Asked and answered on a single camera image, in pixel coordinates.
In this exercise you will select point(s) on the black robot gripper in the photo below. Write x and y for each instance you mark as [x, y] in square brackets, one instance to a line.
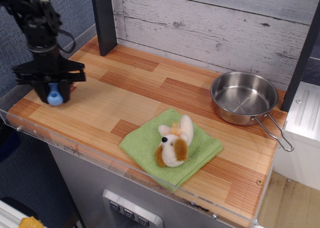
[47, 68]

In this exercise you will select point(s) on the blue handled grey spoon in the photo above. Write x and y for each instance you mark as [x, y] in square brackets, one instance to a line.
[54, 97]

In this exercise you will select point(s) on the stainless steel pot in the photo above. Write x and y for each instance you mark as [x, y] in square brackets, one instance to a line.
[246, 99]

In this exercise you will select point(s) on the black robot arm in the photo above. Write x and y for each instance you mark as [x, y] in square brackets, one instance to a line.
[39, 22]

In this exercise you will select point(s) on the green folded cloth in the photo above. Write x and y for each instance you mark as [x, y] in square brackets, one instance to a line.
[142, 143]

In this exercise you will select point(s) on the grey cabinet with buttons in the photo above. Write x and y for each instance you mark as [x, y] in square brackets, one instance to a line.
[108, 193]

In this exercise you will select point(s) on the white brown plush dog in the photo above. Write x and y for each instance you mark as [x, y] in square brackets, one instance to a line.
[173, 149]

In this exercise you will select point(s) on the yellow black object bottom left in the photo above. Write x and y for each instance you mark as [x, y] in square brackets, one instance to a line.
[30, 222]

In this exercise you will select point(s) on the white appliance at right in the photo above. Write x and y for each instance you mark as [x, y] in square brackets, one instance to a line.
[302, 129]

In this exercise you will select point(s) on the clear acrylic guard rail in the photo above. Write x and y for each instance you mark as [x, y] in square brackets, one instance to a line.
[124, 90]

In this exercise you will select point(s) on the black left vertical post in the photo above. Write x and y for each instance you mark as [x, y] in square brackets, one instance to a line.
[105, 25]

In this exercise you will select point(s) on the black vertical post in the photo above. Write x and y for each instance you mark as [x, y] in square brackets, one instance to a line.
[302, 61]
[105, 25]

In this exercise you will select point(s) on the black right vertical post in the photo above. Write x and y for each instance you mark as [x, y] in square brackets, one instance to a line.
[302, 61]

